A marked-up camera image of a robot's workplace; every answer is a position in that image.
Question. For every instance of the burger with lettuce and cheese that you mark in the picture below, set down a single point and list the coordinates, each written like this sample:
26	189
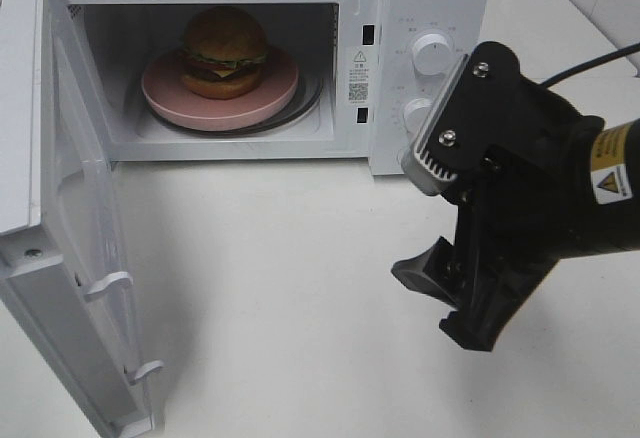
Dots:
223	53

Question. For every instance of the glass microwave turntable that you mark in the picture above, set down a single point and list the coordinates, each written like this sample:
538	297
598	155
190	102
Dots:
300	108

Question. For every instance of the white microwave oven body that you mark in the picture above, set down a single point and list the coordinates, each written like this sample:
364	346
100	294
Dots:
125	35

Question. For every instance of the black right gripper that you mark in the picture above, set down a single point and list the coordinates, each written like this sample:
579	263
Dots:
526	207

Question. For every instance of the upper white microwave knob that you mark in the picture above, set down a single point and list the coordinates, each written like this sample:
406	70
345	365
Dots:
433	53

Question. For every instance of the round white door button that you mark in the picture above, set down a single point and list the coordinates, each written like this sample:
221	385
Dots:
402	155

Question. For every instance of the white microwave knob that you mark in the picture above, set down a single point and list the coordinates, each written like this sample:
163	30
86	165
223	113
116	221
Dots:
433	53
415	113

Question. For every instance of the white warning label sticker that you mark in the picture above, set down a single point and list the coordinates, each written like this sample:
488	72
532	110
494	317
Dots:
358	75

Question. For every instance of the white microwave door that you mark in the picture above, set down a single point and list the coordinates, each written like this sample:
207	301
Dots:
64	274

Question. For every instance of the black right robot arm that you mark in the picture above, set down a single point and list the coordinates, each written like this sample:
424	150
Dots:
614	177

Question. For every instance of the lower white microwave knob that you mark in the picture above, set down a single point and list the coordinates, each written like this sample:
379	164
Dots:
415	113

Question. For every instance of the pink round plate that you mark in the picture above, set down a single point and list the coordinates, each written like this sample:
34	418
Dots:
167	69

